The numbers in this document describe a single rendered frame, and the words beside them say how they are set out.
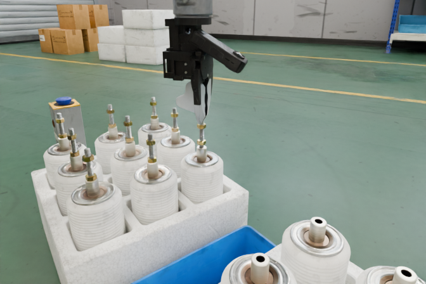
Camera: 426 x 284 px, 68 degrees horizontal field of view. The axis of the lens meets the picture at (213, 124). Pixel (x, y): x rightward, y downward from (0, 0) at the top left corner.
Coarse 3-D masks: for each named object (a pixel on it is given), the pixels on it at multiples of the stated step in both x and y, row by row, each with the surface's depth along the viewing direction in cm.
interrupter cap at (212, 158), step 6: (186, 156) 70; (192, 156) 71; (210, 156) 71; (216, 156) 71; (186, 162) 68; (192, 162) 68; (198, 162) 68; (204, 162) 68; (210, 162) 68; (216, 162) 68
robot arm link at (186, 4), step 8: (176, 0) 56; (184, 0) 55; (192, 0) 55; (200, 0) 56; (208, 0) 57; (176, 8) 57; (184, 8) 56; (192, 8) 56; (200, 8) 56; (208, 8) 57; (176, 16) 59; (184, 16) 57; (192, 16) 57; (200, 16) 57; (208, 16) 59
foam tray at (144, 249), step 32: (96, 160) 86; (224, 192) 74; (64, 224) 60; (128, 224) 61; (160, 224) 60; (192, 224) 63; (224, 224) 69; (64, 256) 52; (96, 256) 52; (128, 256) 56; (160, 256) 61
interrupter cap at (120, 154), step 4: (120, 148) 74; (124, 148) 75; (136, 148) 75; (140, 148) 74; (144, 148) 74; (116, 152) 72; (120, 152) 73; (124, 152) 73; (136, 152) 73; (140, 152) 73; (144, 152) 73; (116, 156) 70; (120, 156) 71; (124, 156) 71; (128, 156) 71; (132, 156) 71; (136, 156) 71; (140, 156) 71; (144, 156) 71; (120, 160) 69; (124, 160) 69; (128, 160) 69; (132, 160) 69
